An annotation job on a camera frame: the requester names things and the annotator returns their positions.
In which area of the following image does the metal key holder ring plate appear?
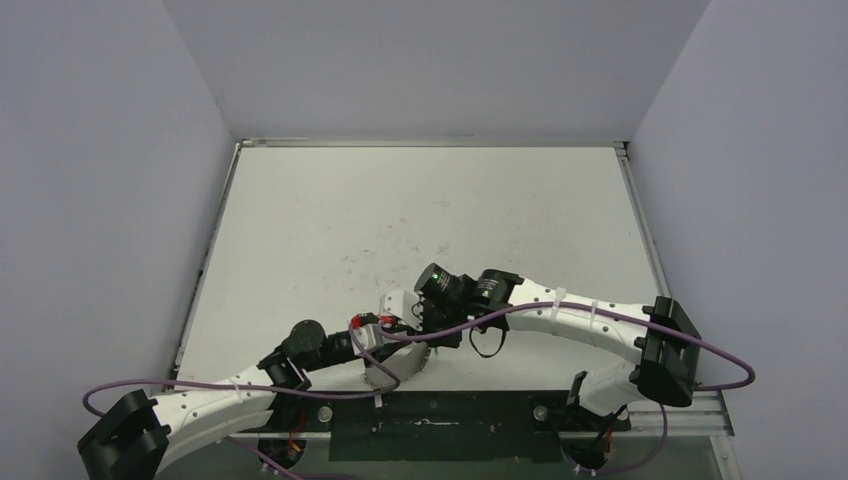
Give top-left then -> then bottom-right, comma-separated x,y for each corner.
362,342 -> 431,390

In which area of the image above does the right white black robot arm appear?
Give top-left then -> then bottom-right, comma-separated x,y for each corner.
414,263 -> 701,429

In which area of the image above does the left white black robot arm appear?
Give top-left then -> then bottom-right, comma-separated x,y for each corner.
77,314 -> 405,479

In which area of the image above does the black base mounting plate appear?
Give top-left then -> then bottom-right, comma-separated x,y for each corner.
242,390 -> 631,468

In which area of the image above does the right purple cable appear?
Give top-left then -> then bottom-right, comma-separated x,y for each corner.
374,301 -> 758,477

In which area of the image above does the purple cable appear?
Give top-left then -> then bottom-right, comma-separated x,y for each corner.
82,317 -> 403,480
374,301 -> 758,477

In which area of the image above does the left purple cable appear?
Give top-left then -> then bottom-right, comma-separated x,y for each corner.
82,317 -> 403,480

